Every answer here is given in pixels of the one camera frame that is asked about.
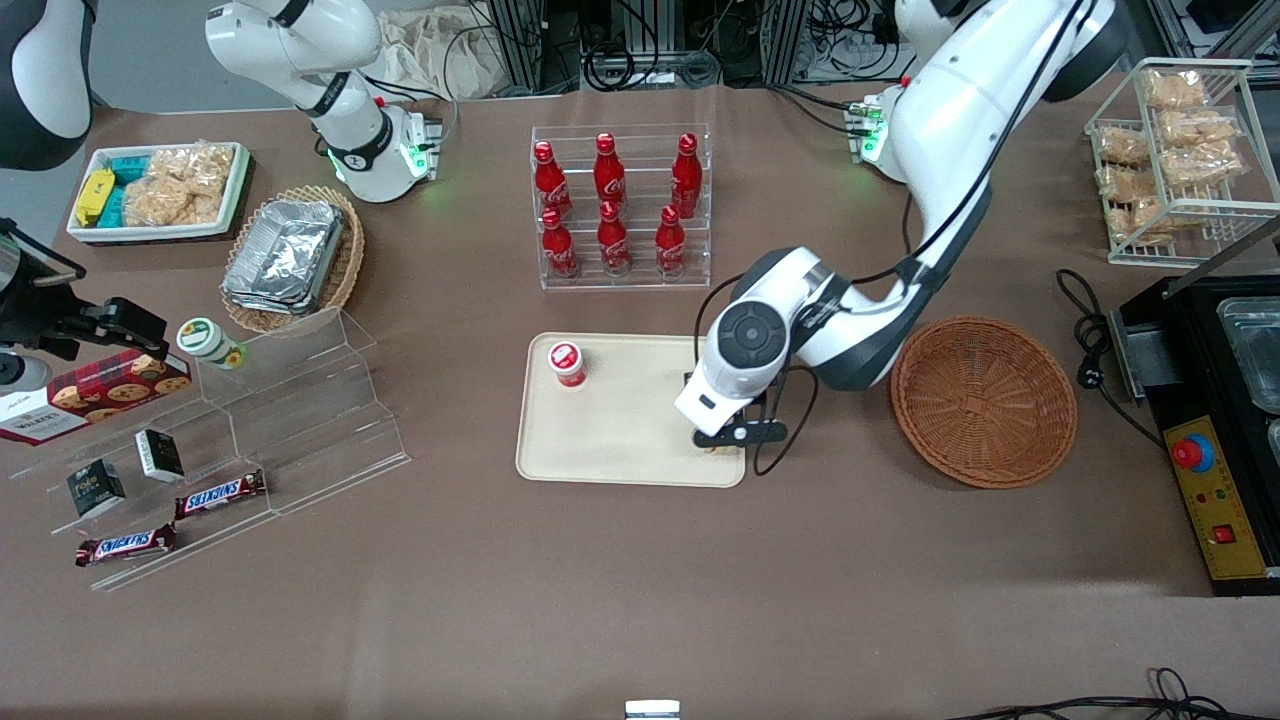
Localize clear bag of rice crackers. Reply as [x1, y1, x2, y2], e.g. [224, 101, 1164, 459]
[175, 143, 237, 219]
[123, 150, 201, 228]

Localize aluminium frame post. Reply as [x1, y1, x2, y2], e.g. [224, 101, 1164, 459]
[488, 0, 549, 93]
[763, 0, 813, 87]

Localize brown Snickers bar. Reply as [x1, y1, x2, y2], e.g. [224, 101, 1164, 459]
[174, 469, 269, 522]
[74, 522, 179, 569]

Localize bundle of black cables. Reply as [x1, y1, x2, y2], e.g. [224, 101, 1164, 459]
[578, 0, 723, 93]

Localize white wire rack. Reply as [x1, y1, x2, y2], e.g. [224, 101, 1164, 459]
[1084, 57, 1280, 270]

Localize clear acrylic bottle rack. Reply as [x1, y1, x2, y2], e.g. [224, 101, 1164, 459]
[530, 124, 713, 292]

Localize small black box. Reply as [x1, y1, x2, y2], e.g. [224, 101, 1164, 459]
[66, 459, 128, 519]
[134, 429, 187, 484]

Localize white cup with green lid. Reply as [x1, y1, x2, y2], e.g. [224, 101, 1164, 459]
[176, 317, 249, 372]

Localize white cup with red lid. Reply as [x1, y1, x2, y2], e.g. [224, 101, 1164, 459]
[546, 340, 589, 390]

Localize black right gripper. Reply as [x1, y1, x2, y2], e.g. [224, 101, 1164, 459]
[0, 220, 169, 359]

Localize thin black camera cable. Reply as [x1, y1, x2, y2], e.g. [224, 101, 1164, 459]
[695, 272, 819, 477]

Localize oval light wicker basket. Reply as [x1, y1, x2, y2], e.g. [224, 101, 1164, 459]
[220, 184, 367, 337]

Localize white plastic crate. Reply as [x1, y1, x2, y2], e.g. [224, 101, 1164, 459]
[66, 141, 252, 245]

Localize dark left wrist camera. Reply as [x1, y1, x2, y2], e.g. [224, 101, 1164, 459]
[692, 420, 789, 449]

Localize grey metal bar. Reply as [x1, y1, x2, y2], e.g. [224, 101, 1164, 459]
[1160, 215, 1280, 301]

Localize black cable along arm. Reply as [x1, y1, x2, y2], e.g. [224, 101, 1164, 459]
[845, 0, 1091, 291]

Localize red Coca-Cola bottle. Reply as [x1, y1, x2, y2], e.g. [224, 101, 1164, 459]
[593, 132, 628, 207]
[540, 207, 580, 280]
[670, 132, 704, 220]
[596, 200, 634, 277]
[533, 140, 574, 222]
[654, 204, 690, 279]

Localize black power cable with plug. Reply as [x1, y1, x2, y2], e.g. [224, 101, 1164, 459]
[1056, 268, 1167, 447]

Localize red cookie box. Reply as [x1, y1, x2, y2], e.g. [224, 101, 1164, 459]
[0, 347, 194, 447]

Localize black cable on floor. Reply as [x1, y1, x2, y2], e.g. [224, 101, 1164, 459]
[945, 667, 1280, 720]

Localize yellow snack packet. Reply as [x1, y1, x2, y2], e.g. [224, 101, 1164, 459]
[75, 168, 117, 228]

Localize black appliance with yellow panel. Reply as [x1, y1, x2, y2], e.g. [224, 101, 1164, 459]
[1108, 270, 1280, 598]

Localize steel appliance pan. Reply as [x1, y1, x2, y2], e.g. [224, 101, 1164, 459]
[1217, 297, 1280, 416]

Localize clear acrylic stepped shelf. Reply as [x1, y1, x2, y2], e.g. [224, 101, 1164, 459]
[8, 305, 412, 593]

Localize clear bag of fried snacks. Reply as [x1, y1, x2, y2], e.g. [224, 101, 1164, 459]
[1105, 198, 1173, 247]
[1094, 124, 1152, 167]
[1143, 67, 1209, 110]
[1160, 145, 1248, 188]
[1096, 164, 1162, 202]
[1158, 107, 1242, 151]

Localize beige plastic tray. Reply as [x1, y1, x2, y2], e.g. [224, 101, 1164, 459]
[515, 332, 748, 489]

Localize round brown wicker basket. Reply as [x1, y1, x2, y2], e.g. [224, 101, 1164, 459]
[890, 316, 1079, 490]

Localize stack of foil containers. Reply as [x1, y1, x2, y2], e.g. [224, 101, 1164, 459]
[221, 199, 347, 317]

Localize beige cloth bag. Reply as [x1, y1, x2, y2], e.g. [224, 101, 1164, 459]
[375, 8, 503, 101]

